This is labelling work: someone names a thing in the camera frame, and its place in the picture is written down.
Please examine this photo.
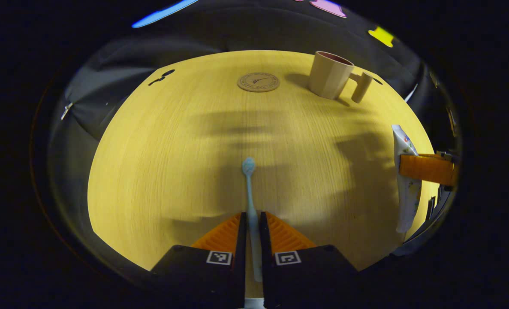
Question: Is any round tan coaster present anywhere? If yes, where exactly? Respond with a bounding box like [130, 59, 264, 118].
[237, 72, 280, 93]

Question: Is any white toothpaste tube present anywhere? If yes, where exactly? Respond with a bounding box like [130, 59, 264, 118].
[392, 124, 422, 234]

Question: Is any beige cup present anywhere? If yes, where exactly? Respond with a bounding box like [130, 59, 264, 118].
[309, 51, 374, 104]

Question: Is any wooden desktop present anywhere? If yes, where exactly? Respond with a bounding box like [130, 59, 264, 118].
[87, 50, 436, 297]

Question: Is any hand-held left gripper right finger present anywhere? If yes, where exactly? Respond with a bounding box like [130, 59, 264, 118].
[259, 211, 358, 309]

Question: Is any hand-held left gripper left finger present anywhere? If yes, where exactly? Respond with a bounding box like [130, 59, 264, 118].
[151, 212, 247, 309]

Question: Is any pale blue toothbrush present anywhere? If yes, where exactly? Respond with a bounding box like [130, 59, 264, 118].
[242, 157, 264, 284]

